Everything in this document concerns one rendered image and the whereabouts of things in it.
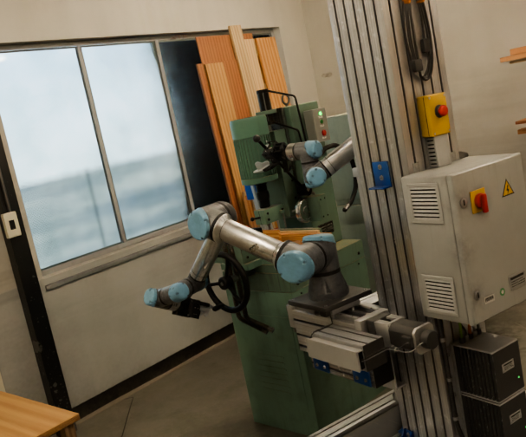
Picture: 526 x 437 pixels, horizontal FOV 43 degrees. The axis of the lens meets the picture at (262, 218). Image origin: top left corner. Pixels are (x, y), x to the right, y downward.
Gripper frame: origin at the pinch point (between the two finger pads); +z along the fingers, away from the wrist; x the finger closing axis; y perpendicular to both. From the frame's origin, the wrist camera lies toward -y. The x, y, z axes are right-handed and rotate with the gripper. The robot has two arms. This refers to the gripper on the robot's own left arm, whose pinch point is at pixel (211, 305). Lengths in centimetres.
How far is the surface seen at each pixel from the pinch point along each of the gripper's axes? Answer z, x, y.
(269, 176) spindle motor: 9, 14, -63
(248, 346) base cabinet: 35.1, -6.8, 14.8
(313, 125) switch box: 24, 21, -93
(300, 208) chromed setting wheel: 27, 20, -52
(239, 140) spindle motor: -6, 5, -76
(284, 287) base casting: 19.3, 24.8, -13.5
